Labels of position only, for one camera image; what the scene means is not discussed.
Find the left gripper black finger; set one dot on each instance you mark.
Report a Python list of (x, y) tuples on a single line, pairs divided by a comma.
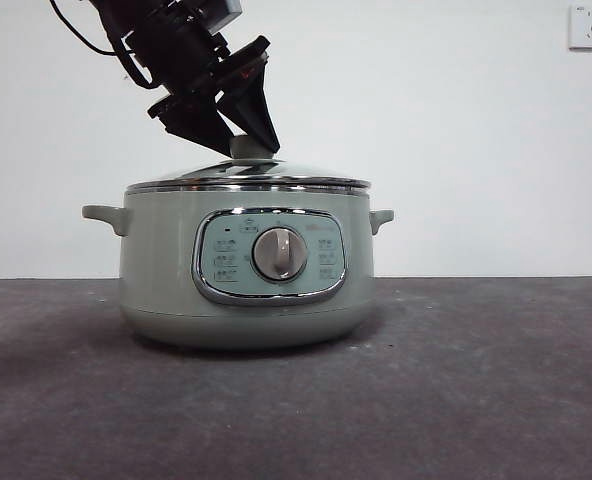
[(196, 122), (256, 110)]

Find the glass lid with green knob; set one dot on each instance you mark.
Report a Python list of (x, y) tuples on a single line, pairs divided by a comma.
[(276, 172)]

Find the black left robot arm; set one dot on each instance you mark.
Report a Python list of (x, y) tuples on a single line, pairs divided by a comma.
[(176, 50)]

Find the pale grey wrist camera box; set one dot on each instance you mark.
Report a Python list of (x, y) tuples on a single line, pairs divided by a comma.
[(226, 12)]

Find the pale green electric pot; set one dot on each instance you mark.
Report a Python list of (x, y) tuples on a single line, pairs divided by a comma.
[(161, 260)]

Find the white wall socket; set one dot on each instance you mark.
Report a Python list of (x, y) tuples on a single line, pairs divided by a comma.
[(591, 27)]

